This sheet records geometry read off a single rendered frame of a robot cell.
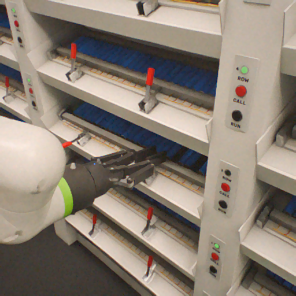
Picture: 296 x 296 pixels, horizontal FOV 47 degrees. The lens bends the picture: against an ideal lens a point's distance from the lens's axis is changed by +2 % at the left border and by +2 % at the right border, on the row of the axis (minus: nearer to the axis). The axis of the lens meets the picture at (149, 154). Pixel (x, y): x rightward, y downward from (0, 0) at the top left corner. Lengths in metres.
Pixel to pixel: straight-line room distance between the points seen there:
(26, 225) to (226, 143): 0.36
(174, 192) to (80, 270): 0.67
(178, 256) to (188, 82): 0.45
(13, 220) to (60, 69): 0.55
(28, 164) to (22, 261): 1.01
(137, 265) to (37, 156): 0.74
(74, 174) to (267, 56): 0.38
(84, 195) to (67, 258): 0.80
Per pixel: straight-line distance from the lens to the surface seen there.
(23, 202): 0.52
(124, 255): 1.18
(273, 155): 0.61
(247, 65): 0.55
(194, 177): 0.79
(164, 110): 0.73
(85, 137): 1.00
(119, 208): 1.05
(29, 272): 1.41
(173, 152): 0.86
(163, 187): 0.82
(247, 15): 0.54
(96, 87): 0.87
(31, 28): 1.03
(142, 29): 0.68
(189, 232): 0.92
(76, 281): 1.34
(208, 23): 0.60
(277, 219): 0.73
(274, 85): 0.54
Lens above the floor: 1.06
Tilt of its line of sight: 33 degrees down
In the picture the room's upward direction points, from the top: straight up
